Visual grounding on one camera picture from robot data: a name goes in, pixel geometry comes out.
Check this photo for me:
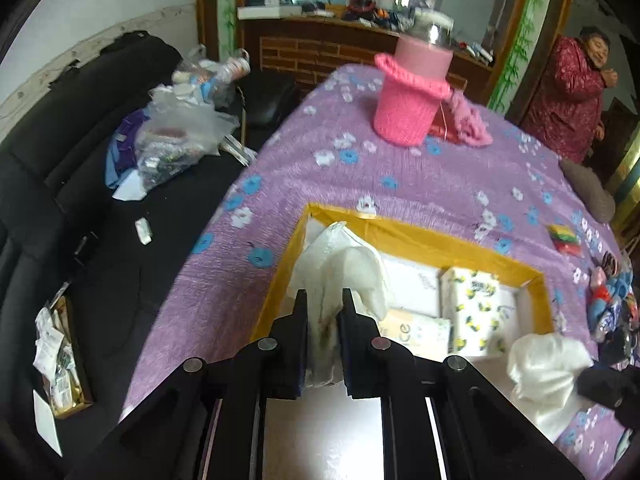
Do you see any brown knitted cushion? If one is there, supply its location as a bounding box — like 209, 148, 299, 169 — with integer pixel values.
560, 159, 617, 224

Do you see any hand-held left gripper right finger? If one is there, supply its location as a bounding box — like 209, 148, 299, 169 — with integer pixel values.
336, 287, 586, 480

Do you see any pink knitted piece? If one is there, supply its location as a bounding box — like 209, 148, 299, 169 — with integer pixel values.
446, 89, 494, 149

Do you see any open box of papers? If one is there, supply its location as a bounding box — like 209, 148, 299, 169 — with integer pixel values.
32, 295, 96, 420

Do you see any plain white tissue pack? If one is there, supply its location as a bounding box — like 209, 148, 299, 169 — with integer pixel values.
382, 255, 443, 311

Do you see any golden cabinet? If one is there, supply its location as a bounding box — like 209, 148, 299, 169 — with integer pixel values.
606, 127, 640, 243

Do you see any clear plastic bag of items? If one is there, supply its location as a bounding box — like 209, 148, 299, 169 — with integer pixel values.
134, 105, 242, 192

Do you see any wooden mirror cabinet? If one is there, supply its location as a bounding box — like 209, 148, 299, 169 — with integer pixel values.
195, 0, 576, 113

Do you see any pile of colourful small cloths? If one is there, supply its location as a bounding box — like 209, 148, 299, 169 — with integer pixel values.
585, 250, 640, 367

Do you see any bottle in pink knitted cover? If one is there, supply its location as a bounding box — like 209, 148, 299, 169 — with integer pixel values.
374, 10, 456, 148

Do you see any multicolour striped packet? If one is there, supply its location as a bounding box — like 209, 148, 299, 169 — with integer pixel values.
547, 224, 584, 257

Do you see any purple floral blanket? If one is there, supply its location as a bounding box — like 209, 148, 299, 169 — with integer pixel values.
120, 62, 640, 480

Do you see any white paper sheet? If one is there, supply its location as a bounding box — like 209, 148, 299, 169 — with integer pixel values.
32, 389, 64, 457

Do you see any yellow-edged cardboard box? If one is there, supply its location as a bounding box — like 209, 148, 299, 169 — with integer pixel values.
250, 203, 556, 363

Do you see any tissue pack with yellow print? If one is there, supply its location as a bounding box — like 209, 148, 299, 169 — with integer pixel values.
440, 266, 521, 358

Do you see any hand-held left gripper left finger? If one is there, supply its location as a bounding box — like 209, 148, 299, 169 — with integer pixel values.
67, 289, 308, 480

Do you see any black sofa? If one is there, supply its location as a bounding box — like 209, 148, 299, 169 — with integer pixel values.
0, 32, 301, 480

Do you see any plastic bag with bottles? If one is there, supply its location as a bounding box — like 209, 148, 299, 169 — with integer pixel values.
171, 45, 251, 109

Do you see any blue and purple cloth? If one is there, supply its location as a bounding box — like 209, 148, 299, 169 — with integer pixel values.
104, 110, 151, 190

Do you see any white cloth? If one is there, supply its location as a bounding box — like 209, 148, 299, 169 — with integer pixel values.
290, 221, 393, 388
507, 332, 596, 441

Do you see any cream tissue pack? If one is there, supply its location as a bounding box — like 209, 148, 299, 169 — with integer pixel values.
379, 308, 452, 361

